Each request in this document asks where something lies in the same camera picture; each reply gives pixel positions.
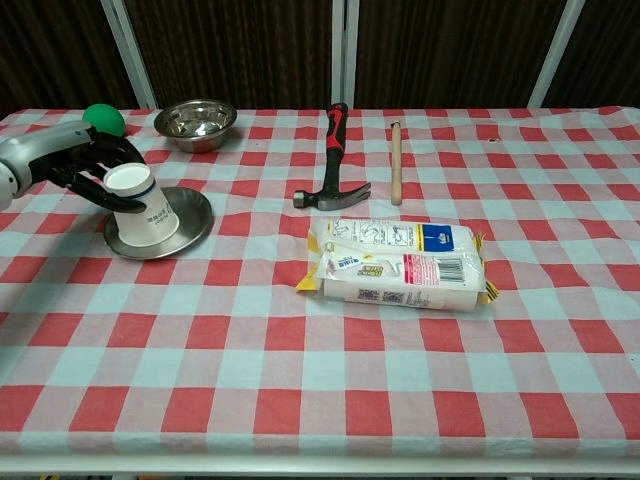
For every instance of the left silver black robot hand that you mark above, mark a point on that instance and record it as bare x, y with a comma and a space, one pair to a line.
60, 150

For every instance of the white paper cup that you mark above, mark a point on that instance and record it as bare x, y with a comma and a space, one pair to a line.
145, 210

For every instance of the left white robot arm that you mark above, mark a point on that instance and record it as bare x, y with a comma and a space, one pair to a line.
5, 187

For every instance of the flat stainless steel plate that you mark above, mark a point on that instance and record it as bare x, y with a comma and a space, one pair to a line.
192, 220

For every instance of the green ball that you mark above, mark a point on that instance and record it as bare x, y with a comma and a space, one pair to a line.
105, 119

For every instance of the dark brown curtain panel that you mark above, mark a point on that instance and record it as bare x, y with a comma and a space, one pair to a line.
450, 50
50, 50
235, 50
605, 50

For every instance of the stainless steel bowl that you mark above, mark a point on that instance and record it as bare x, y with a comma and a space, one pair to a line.
195, 125

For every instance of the red black claw hammer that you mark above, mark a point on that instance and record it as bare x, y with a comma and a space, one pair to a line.
331, 170

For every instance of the red white checked tablecloth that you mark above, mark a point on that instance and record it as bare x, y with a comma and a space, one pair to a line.
300, 360

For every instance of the wooden stick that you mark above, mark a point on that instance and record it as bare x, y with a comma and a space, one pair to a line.
396, 165

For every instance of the white food package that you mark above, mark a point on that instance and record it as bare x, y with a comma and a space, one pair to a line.
400, 270

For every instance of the grey metal partition post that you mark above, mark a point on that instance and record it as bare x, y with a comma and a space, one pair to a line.
345, 55
555, 55
132, 55

